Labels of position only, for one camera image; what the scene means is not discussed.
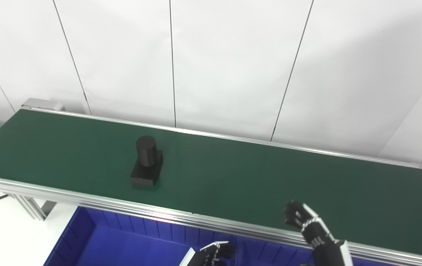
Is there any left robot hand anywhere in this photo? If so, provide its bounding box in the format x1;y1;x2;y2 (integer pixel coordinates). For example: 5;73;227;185
179;241;236;266

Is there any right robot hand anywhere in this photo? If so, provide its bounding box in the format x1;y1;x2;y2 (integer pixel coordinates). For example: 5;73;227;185
283;201;354;266

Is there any green conveyor belt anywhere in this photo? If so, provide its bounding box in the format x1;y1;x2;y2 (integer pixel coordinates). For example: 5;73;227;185
0;109;422;259
0;98;422;266

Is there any black cylinder-on-block part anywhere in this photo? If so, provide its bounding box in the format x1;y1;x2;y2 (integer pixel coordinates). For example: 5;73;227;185
130;135;164;187

